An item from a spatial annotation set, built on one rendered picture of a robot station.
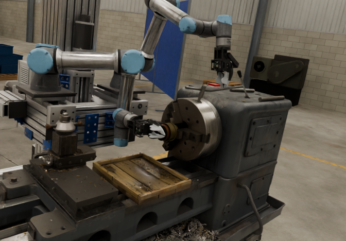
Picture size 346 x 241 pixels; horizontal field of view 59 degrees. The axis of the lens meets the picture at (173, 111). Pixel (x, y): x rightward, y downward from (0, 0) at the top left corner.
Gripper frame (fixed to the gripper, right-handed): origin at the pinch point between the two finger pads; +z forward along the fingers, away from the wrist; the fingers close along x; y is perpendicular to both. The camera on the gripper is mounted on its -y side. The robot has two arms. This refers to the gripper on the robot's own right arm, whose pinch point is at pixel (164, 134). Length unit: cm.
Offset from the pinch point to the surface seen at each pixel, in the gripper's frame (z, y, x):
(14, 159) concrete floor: -235, -9, -108
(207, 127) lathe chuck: 11.1, -16.5, 5.3
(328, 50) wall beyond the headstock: -302, -972, 76
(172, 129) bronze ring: 0.2, -4.5, 2.0
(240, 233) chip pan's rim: 25, -42, -52
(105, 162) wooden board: -19.5, 17.0, -18.5
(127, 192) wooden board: 6.9, 22.7, -19.9
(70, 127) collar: -7.0, 42.3, 5.3
